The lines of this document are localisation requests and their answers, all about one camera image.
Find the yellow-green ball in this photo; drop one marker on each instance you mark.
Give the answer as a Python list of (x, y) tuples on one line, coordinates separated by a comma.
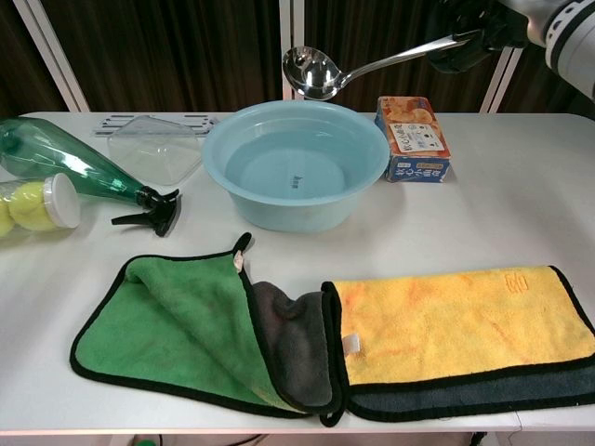
[(4, 220), (32, 206)]

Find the light blue plastic basin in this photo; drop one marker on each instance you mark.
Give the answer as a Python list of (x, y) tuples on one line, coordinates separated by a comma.
[(279, 204)]

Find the dark brown curtain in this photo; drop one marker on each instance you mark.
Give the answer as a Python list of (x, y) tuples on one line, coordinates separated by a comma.
[(176, 51)]

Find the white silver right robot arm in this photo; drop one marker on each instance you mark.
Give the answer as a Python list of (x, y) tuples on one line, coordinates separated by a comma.
[(569, 42)]

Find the clear jar with white lid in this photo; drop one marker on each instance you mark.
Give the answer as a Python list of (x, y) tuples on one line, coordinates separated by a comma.
[(65, 200)]

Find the white frame post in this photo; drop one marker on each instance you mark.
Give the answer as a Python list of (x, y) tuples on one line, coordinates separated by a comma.
[(293, 28), (56, 56), (504, 79)]

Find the orange and blue snack box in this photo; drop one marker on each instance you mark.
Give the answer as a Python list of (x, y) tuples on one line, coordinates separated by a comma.
[(413, 139)]

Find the green spray bottle black trigger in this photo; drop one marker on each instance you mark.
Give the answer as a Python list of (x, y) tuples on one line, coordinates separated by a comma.
[(51, 155)]

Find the stainless steel ladle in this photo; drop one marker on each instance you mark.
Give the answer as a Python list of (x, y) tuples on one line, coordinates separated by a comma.
[(311, 74)]

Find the yellow and grey microfibre towel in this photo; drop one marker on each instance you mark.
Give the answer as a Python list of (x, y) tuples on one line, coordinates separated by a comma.
[(446, 325)]

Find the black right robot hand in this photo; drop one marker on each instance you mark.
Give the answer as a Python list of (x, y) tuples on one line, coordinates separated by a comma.
[(469, 42)]

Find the green and grey microfibre towel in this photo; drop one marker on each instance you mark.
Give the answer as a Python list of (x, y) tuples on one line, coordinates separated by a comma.
[(176, 320)]

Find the clear plastic container lid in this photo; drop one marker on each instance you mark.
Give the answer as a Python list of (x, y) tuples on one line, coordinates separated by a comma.
[(153, 155)]

